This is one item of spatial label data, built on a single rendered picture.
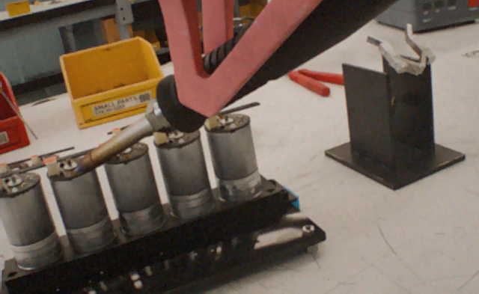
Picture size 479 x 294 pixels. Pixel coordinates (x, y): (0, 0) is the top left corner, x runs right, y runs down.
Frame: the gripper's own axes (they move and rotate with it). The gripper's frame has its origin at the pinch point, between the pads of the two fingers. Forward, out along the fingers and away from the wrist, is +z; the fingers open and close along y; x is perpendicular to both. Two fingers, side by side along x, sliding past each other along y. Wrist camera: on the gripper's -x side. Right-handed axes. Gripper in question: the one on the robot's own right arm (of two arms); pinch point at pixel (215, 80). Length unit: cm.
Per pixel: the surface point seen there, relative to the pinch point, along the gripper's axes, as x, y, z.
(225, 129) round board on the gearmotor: -0.6, -5.6, 5.1
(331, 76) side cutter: 0.5, -32.7, 10.9
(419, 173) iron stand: 9.9, -12.6, 6.0
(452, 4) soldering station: 9, -55, 4
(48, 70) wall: -246, -310, 220
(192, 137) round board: -1.8, -4.5, 5.8
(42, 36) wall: -259, -312, 194
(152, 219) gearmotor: -1.7, -2.0, 9.8
